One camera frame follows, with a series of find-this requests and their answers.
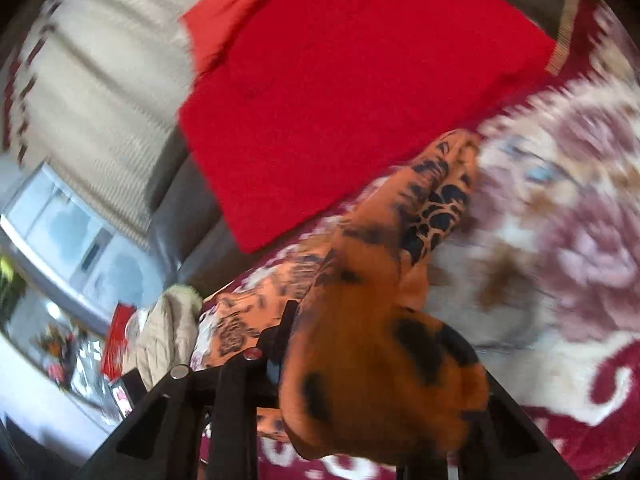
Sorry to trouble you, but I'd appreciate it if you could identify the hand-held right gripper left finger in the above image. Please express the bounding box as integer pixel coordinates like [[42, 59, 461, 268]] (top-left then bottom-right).
[[75, 300, 301, 480]]

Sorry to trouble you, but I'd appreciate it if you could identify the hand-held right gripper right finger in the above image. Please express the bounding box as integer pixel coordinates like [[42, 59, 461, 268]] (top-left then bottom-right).
[[397, 374, 581, 480]]

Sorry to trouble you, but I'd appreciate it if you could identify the orange black floral garment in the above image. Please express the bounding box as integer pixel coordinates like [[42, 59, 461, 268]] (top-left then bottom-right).
[[197, 129, 491, 467]]

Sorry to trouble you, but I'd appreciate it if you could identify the red packet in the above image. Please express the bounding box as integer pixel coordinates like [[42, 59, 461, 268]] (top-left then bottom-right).
[[99, 302, 137, 380]]

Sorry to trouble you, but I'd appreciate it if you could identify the beige jacket with fur trim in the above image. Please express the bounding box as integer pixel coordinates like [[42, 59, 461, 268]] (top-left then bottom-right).
[[121, 284, 204, 388]]

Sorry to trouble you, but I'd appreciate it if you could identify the flower bouquet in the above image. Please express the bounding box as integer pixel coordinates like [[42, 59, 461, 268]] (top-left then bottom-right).
[[36, 324, 77, 388]]

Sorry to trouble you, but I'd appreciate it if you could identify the glass window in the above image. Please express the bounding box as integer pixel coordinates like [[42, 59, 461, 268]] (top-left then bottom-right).
[[0, 161, 152, 332]]

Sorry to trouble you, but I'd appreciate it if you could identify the dark leather sofa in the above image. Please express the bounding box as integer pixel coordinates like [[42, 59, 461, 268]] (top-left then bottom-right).
[[146, 127, 263, 292]]

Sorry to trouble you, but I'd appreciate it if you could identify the floral plush blanket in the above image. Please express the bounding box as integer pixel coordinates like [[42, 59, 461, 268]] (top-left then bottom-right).
[[197, 0, 640, 480]]

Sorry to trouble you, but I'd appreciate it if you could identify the red knit cloth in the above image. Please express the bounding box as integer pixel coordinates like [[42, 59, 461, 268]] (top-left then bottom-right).
[[178, 0, 559, 256]]

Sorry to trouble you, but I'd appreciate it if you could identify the orange-red cloth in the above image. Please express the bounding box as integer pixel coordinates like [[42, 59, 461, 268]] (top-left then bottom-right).
[[179, 0, 293, 78]]

